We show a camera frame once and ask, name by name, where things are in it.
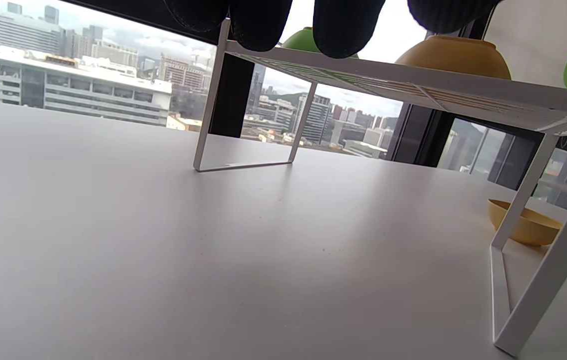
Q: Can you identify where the black window frame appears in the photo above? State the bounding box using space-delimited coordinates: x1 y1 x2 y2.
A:
58 0 567 211

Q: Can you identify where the white roller blind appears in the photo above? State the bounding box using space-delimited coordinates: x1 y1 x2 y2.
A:
483 0 567 88

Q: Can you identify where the yellow small dish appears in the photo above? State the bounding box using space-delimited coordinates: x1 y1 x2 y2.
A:
395 35 512 81
487 199 563 247

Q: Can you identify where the white wire kitchen shelf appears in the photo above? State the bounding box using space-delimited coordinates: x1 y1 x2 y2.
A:
193 19 567 358

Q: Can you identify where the person's left hand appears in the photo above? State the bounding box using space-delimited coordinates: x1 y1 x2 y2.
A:
163 0 504 59

